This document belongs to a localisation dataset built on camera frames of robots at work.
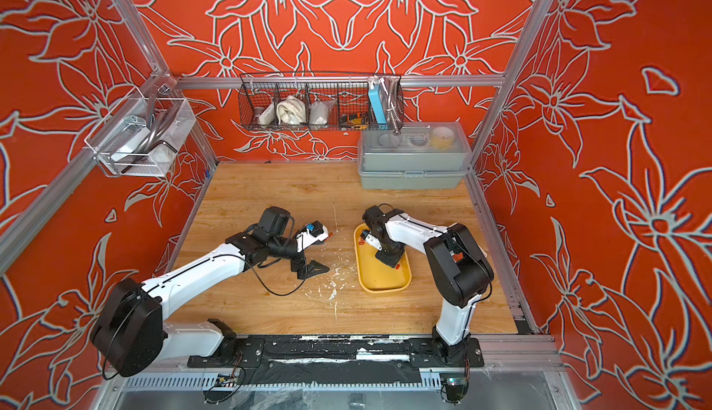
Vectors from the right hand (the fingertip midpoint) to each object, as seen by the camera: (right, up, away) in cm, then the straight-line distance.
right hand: (390, 255), depth 91 cm
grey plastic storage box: (+10, +35, +9) cm, 37 cm away
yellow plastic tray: (-6, -4, -7) cm, 10 cm away
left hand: (-21, +4, -12) cm, 24 cm away
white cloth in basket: (-33, +48, -3) cm, 58 cm away
